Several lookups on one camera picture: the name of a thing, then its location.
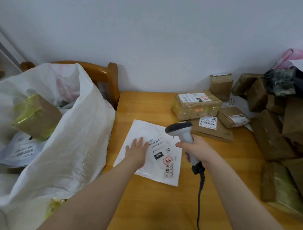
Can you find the person's left hand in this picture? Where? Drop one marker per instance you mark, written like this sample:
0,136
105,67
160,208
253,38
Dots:
137,154

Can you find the person's right hand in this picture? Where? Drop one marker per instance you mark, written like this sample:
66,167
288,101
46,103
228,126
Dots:
201,151

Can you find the person's right thumb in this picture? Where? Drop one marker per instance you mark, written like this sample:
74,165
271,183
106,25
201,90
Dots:
183,144

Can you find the person's left little finger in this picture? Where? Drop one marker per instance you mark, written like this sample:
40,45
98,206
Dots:
127,149

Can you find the person's left middle finger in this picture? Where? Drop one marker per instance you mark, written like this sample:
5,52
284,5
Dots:
140,143

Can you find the white grey barcode scanner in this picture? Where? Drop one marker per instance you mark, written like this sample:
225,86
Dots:
182,131

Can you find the person's left forearm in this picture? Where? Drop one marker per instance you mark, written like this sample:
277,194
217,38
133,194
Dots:
99,196

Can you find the person's right forearm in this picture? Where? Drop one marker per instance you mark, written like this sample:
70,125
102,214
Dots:
236,196

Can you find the flat brown cardboard box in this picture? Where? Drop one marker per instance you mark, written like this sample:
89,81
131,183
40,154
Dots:
220,134

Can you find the labelled box with yellow tape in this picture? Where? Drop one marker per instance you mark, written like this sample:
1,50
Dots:
196,106

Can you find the small labelled cardboard box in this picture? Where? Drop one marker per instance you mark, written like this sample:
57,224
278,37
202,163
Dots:
230,117

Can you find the large white woven sack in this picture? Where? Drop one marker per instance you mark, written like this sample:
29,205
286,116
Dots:
71,147

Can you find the wooden chair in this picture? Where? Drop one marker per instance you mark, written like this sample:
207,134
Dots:
111,80

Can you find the small upright cardboard box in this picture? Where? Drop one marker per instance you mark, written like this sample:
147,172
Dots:
220,86

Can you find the pile of brown cardboard parcels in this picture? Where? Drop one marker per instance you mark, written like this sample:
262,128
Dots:
272,137

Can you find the yellow taped parcel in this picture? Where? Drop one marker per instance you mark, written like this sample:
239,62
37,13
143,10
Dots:
55,207

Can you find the yellow taped cardboard box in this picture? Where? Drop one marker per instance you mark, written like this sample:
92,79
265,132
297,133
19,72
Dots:
37,116

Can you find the grey white labelled mailer bag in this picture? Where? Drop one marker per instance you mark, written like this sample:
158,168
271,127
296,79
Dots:
21,151

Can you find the black plastic parcel bag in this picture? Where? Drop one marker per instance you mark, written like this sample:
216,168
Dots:
283,80

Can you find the pink parcel bag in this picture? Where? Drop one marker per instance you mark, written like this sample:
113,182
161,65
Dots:
286,58

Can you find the grey door frame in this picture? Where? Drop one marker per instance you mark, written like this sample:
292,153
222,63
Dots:
9,54

